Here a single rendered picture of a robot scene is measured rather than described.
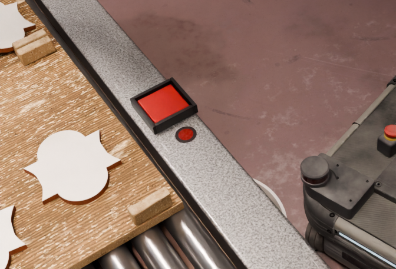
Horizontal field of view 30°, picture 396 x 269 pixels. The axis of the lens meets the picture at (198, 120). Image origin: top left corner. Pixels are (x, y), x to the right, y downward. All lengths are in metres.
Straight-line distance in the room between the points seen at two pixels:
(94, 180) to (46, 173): 0.07
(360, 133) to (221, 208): 1.01
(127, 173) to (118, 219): 0.08
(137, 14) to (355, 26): 0.80
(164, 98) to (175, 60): 1.45
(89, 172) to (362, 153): 1.02
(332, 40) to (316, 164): 0.87
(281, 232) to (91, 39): 0.51
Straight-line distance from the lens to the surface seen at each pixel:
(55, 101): 1.16
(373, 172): 1.88
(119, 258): 0.97
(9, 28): 1.29
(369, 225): 1.79
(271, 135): 2.28
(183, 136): 1.08
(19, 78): 1.22
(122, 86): 1.18
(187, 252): 0.97
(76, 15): 1.34
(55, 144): 1.08
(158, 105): 1.11
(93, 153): 1.05
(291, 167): 2.20
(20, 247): 0.99
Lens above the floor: 1.71
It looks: 47 degrees down
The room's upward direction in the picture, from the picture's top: 11 degrees counter-clockwise
